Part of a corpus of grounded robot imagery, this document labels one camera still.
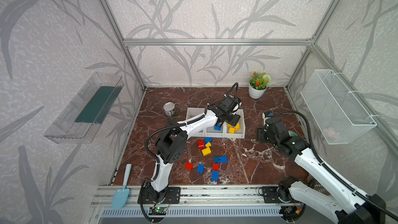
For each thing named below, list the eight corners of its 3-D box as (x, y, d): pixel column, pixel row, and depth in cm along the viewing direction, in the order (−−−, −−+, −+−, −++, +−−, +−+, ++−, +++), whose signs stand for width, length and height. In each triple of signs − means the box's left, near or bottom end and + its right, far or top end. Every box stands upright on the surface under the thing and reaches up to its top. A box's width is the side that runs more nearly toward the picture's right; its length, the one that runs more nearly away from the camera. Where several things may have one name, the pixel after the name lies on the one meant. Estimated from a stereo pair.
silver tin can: (164, 116, 106) (162, 111, 101) (166, 107, 111) (164, 101, 106) (174, 116, 106) (173, 111, 101) (176, 107, 111) (174, 101, 106)
